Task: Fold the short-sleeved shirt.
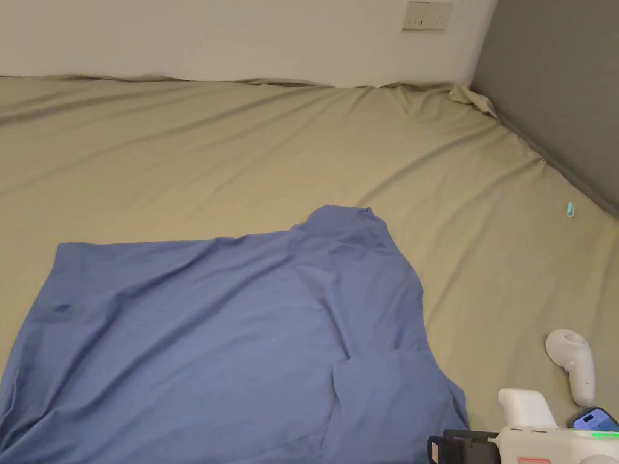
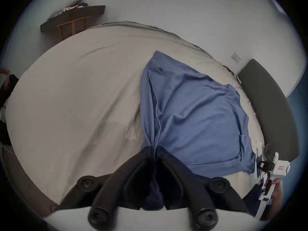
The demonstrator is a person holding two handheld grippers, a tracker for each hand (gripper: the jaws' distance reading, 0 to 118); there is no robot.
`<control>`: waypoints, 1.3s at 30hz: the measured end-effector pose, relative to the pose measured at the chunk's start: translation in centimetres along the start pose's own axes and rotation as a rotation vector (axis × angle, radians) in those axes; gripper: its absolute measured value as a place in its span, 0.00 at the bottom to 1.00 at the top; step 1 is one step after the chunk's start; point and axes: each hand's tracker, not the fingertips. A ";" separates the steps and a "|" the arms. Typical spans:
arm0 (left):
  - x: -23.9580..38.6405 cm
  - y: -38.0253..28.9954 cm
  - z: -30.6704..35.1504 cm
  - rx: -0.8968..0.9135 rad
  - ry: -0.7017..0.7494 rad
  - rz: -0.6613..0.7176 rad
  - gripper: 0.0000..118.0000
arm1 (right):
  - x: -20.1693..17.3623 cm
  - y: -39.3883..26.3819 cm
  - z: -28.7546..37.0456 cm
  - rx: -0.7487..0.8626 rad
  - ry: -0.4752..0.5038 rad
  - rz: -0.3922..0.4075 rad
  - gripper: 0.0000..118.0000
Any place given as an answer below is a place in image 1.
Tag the blue shirt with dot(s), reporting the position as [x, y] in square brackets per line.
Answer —
[217, 338]

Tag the bed with beige sheet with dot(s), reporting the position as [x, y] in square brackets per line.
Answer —
[203, 159]

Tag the small turquoise clip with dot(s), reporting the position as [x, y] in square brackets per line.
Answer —
[570, 209]

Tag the beige wall socket panel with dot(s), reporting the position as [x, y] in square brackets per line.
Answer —
[427, 16]

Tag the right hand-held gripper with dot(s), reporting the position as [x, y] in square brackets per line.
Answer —
[532, 435]

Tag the blue phone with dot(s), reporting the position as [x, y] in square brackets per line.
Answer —
[595, 418]

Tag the grey padded headboard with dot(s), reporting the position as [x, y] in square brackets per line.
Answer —
[556, 87]

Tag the white hand controller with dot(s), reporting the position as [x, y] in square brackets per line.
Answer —
[573, 360]

